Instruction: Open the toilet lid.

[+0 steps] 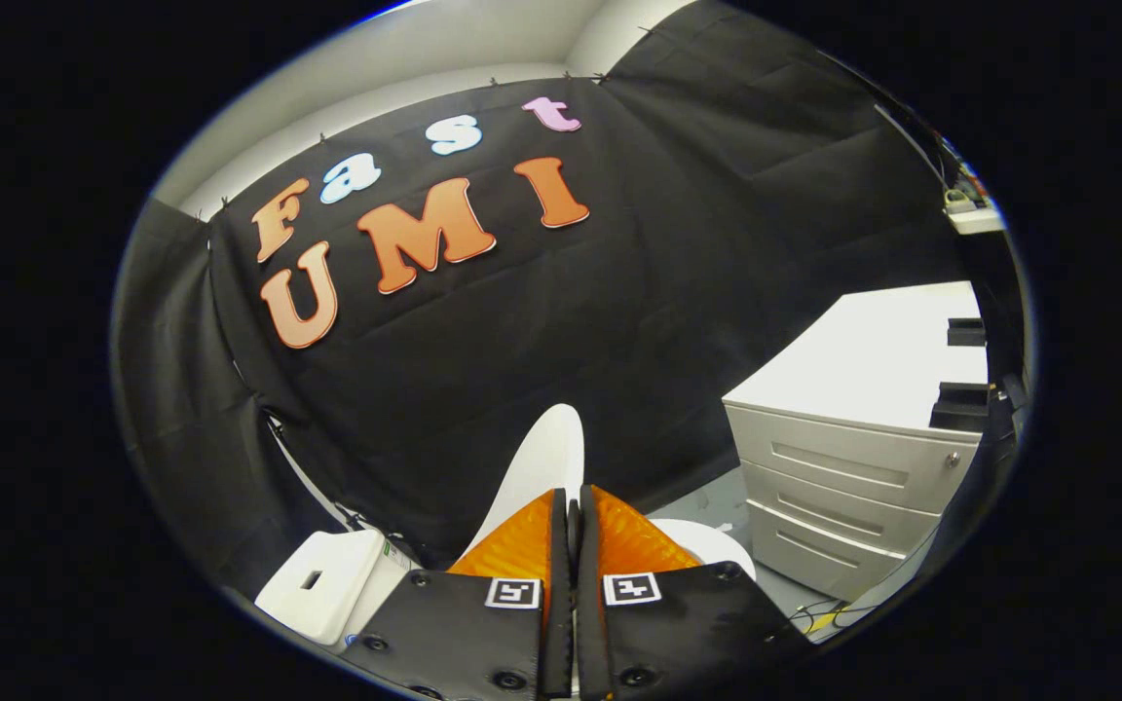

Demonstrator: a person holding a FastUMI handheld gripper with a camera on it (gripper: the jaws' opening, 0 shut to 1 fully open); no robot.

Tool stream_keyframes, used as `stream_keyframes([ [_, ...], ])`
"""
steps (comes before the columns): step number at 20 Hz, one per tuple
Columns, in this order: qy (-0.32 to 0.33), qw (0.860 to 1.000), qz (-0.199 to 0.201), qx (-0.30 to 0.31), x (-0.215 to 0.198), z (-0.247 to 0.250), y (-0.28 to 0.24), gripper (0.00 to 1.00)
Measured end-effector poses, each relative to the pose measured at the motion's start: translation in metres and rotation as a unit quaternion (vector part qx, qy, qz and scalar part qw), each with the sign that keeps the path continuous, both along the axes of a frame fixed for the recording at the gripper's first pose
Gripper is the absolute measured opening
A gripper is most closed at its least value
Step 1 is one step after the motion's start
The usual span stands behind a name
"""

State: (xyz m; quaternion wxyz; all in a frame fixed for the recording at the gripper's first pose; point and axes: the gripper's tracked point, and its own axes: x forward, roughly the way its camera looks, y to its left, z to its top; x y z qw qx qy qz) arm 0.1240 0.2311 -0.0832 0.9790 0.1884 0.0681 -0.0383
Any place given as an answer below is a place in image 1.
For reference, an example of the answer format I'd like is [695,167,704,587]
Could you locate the white wall shelf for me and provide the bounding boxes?
[946,203,1007,236]

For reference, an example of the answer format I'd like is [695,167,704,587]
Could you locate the white hose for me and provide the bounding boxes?
[264,413,369,529]

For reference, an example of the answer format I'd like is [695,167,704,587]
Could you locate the black backdrop cloth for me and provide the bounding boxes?
[111,0,1020,605]

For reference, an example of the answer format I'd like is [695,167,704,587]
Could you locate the white drawer cabinet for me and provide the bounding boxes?
[722,280,991,603]

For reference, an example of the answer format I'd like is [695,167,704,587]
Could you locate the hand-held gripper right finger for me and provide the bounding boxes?
[576,484,815,701]

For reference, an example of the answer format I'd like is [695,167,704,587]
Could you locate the floor cables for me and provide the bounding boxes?
[793,598,876,636]

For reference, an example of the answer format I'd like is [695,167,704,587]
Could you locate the white toilet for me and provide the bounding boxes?
[254,518,758,653]

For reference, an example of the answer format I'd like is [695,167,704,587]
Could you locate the large black box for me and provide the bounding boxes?
[929,382,991,433]

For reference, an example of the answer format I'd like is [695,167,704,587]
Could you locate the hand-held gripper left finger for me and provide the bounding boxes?
[339,487,578,701]

